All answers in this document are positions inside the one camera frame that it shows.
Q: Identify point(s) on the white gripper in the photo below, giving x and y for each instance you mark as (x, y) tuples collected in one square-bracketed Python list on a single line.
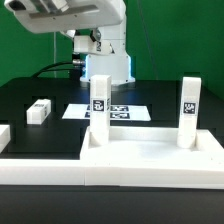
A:
[(43, 16)]

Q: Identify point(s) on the white desk top tray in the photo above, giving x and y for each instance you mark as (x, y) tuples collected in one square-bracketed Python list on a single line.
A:
[(150, 144)]

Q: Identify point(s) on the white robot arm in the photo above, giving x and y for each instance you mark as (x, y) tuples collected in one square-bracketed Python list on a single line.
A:
[(116, 65)]

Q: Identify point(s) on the white left fence piece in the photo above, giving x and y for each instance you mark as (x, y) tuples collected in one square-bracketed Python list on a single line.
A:
[(5, 136)]

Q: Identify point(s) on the fiducial marker sheet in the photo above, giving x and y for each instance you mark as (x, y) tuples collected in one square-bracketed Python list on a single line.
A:
[(117, 112)]

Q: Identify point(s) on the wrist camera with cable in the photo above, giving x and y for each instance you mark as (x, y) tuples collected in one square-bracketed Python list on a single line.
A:
[(92, 44)]

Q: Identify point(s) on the white front fence wall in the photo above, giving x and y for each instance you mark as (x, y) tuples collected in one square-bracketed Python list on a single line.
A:
[(77, 173)]

